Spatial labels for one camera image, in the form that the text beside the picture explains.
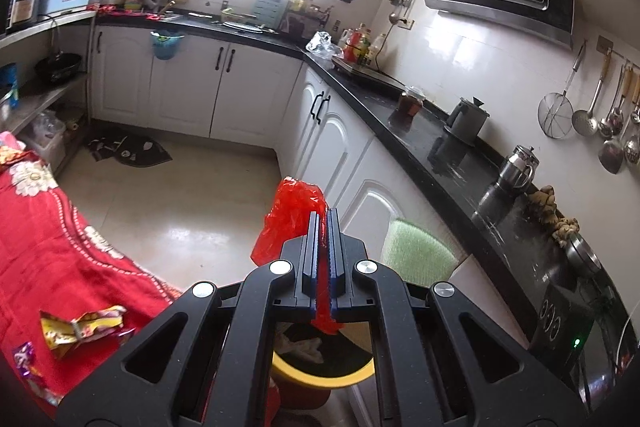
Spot teal storage organizer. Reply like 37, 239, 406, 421
252, 0, 291, 22

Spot wire skimmer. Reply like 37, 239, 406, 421
537, 42, 587, 140

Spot steel ladle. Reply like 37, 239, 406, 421
571, 57, 613, 136

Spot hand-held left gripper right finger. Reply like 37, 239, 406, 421
327, 209, 586, 427

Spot steel french press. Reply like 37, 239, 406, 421
497, 144, 540, 190

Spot red plastic bag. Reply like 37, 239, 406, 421
251, 177, 346, 335

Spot black induction cooktop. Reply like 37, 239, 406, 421
527, 277, 626, 403

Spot black wok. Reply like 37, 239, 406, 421
35, 53, 83, 84

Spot green cloth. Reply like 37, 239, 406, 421
382, 218, 458, 285

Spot clear plastic storage box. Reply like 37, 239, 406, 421
22, 112, 68, 168

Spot cluster of condiment bottles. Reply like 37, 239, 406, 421
340, 24, 388, 68

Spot metal shelf rack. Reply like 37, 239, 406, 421
0, 9, 98, 178

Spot glass jar with dark liquid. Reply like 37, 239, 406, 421
398, 86, 426, 118

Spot blue hanging basket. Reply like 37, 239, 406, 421
151, 30, 185, 60

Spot small shiny candy wrapper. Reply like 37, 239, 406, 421
12, 341, 48, 380

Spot dark floor mat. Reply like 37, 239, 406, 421
87, 134, 173, 168

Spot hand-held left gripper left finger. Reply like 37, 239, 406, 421
56, 212, 321, 427

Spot steel spoon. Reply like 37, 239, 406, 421
598, 64, 632, 138

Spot red floral tablecloth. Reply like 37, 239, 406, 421
0, 132, 186, 418

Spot yellow-rimmed trash bin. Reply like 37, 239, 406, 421
270, 322, 376, 410

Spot clear plastic bag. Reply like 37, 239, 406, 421
306, 32, 343, 58

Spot white base cabinets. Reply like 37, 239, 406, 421
91, 24, 531, 427

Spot blue tin can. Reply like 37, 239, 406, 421
0, 63, 21, 110

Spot gold tied snack wrapper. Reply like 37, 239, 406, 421
40, 305, 128, 360

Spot white crumpled paper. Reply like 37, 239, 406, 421
277, 332, 326, 364

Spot grey metal pitcher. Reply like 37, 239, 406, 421
445, 97, 491, 142

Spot stainless steel pot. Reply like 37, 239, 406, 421
564, 232, 608, 279

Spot flat black induction cooker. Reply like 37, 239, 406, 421
332, 57, 406, 90

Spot ginger root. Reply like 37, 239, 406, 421
529, 184, 581, 250

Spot metal utensil rail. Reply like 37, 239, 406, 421
597, 36, 640, 70

